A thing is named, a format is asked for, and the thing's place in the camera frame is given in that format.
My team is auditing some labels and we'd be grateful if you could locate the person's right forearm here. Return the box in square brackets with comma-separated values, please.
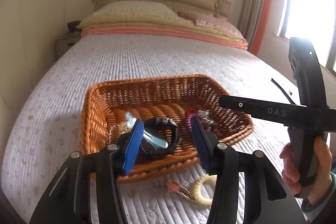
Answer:
[301, 166, 336, 224]

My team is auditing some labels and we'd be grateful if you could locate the small silver chain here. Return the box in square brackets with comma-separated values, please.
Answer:
[197, 110, 214, 122]

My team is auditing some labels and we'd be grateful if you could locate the cream spiral hair tie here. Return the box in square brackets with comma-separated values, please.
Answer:
[193, 175, 217, 206]

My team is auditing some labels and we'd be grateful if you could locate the folded yellow blanket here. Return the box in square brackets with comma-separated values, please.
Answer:
[76, 13, 246, 43]

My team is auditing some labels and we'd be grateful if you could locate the brown wicker basket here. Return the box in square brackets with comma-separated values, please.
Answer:
[79, 74, 254, 184]

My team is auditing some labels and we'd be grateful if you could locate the black wrist watch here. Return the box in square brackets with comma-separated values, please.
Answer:
[126, 112, 184, 157]

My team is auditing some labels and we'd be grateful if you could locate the quilted floral bedspread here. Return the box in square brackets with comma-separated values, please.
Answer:
[0, 32, 328, 224]

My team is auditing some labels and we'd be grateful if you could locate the white floral pillow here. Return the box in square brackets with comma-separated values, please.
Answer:
[89, 1, 179, 20]

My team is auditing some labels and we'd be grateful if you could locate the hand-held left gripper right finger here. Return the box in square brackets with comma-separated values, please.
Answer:
[190, 116, 307, 224]

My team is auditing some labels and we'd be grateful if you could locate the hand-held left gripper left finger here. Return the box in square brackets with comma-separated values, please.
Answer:
[29, 119, 145, 224]

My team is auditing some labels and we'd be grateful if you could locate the pink pillow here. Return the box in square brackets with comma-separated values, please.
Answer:
[178, 10, 240, 35]

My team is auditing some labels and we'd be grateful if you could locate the person's right hand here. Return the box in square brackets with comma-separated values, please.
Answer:
[280, 136, 333, 206]

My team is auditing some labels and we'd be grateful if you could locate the folded orange blanket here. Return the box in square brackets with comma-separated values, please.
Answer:
[80, 26, 248, 51]

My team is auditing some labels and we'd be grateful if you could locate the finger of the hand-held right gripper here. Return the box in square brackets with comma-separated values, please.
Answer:
[219, 95, 261, 120]

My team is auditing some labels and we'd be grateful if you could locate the white wardrobe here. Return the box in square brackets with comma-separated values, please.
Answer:
[0, 0, 79, 98]

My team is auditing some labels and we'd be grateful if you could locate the pink star hair clip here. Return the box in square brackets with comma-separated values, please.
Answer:
[165, 180, 197, 200]

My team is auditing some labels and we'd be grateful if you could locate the beige nightstand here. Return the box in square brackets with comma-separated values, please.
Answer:
[54, 32, 82, 62]

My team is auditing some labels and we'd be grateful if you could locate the striped curtain with orange edge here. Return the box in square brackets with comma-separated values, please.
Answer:
[236, 0, 275, 56]

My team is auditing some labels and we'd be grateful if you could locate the window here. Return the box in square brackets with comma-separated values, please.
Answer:
[278, 0, 336, 69]

